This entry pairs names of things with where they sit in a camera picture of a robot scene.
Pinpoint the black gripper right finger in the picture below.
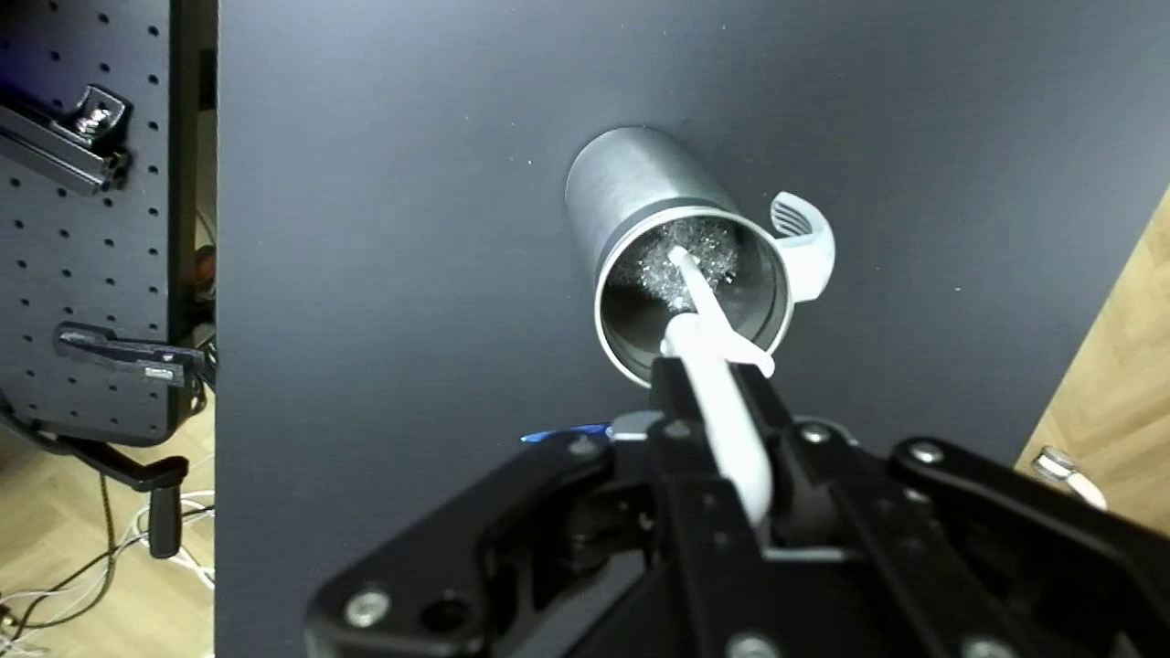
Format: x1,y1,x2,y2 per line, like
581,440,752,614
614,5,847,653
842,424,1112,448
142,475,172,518
729,360,1170,658

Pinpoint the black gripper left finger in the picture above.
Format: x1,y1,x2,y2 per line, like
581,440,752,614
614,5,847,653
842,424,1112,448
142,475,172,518
303,359,782,658

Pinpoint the long white stirring spoon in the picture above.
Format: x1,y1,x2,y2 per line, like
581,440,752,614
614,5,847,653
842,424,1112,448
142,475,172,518
659,240,778,529

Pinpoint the tall silver metal cup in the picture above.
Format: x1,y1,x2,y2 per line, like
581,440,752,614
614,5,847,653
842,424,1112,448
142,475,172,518
560,120,800,392

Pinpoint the black perforated pegboard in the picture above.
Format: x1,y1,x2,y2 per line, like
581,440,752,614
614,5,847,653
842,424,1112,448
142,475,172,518
0,0,228,448

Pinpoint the loose cable bundle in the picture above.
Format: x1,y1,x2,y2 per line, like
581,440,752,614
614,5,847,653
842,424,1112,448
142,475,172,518
0,471,220,642

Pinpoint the black clamp handle on pegboard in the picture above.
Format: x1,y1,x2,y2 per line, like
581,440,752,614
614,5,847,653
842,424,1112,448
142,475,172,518
52,318,213,395

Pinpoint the black bracket on pegboard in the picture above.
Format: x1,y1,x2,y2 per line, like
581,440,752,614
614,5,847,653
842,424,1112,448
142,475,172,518
0,80,134,197

